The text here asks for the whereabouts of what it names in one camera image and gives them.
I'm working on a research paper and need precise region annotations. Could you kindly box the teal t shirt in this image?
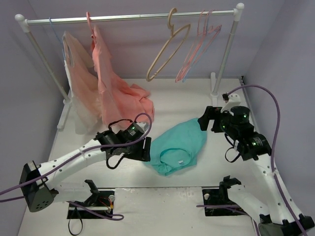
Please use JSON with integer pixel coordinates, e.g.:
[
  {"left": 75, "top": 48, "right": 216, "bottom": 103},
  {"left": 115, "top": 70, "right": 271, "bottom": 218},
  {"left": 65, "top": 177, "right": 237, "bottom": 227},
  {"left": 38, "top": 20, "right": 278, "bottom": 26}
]
[{"left": 147, "top": 118, "right": 207, "bottom": 176}]

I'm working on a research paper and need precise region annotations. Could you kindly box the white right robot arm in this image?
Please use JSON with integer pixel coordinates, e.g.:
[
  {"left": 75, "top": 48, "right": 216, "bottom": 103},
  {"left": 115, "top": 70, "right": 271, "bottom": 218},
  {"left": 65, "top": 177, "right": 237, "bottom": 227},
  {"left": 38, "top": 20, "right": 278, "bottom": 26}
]
[{"left": 197, "top": 106, "right": 315, "bottom": 236}]

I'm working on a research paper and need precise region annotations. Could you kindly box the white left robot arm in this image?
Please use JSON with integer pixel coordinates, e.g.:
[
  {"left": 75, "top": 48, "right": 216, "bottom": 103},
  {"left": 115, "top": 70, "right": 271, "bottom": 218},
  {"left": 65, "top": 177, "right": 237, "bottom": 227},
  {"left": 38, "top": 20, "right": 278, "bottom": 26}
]
[{"left": 20, "top": 122, "right": 152, "bottom": 212}]

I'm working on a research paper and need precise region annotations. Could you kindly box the salmon pink t shirt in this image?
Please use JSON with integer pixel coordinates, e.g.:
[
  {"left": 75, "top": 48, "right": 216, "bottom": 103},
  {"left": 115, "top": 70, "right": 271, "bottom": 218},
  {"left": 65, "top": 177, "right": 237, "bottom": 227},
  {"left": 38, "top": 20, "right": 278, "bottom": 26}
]
[{"left": 91, "top": 26, "right": 155, "bottom": 125}]

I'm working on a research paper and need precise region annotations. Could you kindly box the pink plastic hanger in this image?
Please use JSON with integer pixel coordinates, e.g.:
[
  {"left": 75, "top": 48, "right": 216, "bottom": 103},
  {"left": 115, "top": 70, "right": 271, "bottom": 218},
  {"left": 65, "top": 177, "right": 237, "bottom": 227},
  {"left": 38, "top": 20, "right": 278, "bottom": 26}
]
[{"left": 175, "top": 9, "right": 222, "bottom": 83}]

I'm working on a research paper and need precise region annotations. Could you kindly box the pale peach t shirt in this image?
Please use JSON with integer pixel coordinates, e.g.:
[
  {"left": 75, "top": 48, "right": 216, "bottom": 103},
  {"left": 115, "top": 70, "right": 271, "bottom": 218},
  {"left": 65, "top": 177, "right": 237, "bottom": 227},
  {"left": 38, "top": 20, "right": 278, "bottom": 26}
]
[{"left": 62, "top": 31, "right": 101, "bottom": 135}]

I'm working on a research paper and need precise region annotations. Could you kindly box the pink hanger holding shirt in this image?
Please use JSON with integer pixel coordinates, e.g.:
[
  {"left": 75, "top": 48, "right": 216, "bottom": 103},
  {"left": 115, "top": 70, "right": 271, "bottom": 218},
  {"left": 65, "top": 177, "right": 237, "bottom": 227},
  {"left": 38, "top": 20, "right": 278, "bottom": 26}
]
[{"left": 86, "top": 11, "right": 95, "bottom": 41}]

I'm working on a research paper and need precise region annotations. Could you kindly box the blue hanger holding shirt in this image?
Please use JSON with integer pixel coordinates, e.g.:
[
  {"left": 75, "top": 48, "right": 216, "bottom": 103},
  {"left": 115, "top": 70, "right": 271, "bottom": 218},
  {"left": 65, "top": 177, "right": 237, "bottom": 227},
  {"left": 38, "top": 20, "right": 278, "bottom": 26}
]
[{"left": 49, "top": 17, "right": 65, "bottom": 59}]

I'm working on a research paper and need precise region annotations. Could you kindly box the white metal clothes rack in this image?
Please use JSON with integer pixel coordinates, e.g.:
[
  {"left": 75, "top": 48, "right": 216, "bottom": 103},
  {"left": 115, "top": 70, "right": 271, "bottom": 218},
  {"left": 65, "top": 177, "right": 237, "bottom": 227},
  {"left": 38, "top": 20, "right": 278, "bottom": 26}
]
[{"left": 15, "top": 3, "right": 245, "bottom": 130}]

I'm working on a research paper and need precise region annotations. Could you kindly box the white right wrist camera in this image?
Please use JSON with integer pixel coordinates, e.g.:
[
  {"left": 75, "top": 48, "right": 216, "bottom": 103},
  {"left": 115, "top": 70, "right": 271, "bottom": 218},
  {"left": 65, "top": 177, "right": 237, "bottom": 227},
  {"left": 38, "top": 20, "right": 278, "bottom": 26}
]
[{"left": 220, "top": 93, "right": 241, "bottom": 113}]

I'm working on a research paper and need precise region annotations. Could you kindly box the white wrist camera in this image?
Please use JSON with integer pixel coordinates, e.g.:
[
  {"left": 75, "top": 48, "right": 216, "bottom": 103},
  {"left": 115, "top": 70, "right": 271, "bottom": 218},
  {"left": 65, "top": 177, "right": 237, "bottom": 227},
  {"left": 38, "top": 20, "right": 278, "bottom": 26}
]
[
  {"left": 220, "top": 93, "right": 241, "bottom": 113},
  {"left": 136, "top": 121, "right": 150, "bottom": 133}
]

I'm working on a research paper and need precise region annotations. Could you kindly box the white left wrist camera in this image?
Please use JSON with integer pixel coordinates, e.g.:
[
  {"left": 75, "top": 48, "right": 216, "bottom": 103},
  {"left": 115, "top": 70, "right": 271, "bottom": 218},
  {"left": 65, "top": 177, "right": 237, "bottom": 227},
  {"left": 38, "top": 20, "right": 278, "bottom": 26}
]
[{"left": 136, "top": 121, "right": 150, "bottom": 133}]

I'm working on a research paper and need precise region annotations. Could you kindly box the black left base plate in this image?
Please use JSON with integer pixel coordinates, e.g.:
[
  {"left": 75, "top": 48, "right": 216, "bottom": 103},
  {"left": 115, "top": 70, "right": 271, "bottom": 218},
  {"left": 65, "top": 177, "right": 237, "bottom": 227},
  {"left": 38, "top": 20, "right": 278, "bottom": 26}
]
[{"left": 66, "top": 189, "right": 115, "bottom": 219}]

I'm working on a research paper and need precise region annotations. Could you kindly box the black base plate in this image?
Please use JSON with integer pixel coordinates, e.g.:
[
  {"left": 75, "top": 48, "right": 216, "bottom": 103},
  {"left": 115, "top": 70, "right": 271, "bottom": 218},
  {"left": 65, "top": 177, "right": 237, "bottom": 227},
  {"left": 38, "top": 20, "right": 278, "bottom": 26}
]
[
  {"left": 202, "top": 188, "right": 247, "bottom": 217},
  {"left": 66, "top": 189, "right": 115, "bottom": 219}
]

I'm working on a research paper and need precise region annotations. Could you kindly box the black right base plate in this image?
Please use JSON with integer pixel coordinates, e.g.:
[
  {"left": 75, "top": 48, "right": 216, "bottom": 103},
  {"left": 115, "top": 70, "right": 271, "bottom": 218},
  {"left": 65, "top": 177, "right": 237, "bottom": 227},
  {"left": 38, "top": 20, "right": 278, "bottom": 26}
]
[{"left": 202, "top": 188, "right": 247, "bottom": 217}]

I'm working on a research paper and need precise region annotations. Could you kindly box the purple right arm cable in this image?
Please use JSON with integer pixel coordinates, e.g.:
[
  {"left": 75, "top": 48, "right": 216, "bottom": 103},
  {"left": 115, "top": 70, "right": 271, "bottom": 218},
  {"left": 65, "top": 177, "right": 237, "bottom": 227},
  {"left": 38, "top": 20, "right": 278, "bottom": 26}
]
[{"left": 195, "top": 85, "right": 311, "bottom": 236}]

